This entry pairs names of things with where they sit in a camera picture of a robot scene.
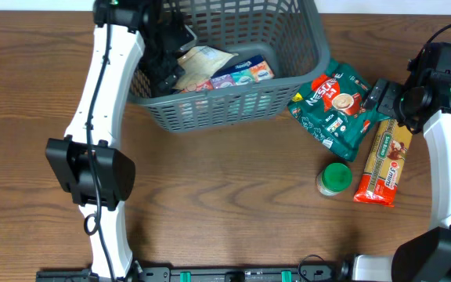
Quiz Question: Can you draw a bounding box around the beige clear plastic bag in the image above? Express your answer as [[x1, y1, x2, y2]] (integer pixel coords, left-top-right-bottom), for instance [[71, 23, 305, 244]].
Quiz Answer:
[[174, 46, 238, 92]]

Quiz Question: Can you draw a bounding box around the colourful tissue multipack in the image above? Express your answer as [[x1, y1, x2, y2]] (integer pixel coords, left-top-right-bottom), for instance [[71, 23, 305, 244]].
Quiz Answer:
[[181, 55, 275, 92]]

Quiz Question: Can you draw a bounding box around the grey plastic basket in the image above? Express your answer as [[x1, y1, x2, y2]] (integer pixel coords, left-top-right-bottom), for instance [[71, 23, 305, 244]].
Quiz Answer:
[[128, 0, 330, 132]]

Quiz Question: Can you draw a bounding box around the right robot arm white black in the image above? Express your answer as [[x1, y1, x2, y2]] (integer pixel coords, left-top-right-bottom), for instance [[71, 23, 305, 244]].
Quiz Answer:
[[341, 42, 451, 281]]

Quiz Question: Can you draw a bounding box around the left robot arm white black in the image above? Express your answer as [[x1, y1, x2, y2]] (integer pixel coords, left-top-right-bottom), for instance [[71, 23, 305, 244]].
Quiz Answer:
[[45, 1, 197, 281]]

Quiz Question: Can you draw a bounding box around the green Nescafe coffee bag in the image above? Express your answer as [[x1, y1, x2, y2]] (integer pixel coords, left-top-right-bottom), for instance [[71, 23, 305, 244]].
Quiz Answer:
[[287, 60, 388, 161]]

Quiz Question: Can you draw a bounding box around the spaghetti pasta packet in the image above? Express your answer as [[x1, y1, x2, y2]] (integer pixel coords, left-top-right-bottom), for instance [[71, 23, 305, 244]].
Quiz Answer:
[[353, 119, 412, 207]]

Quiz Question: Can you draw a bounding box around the green lid jar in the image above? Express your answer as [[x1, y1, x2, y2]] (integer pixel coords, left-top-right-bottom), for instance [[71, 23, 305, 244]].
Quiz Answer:
[[316, 163, 352, 197]]

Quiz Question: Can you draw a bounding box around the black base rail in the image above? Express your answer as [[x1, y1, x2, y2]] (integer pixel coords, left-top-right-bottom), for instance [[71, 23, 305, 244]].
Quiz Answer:
[[35, 265, 346, 282]]

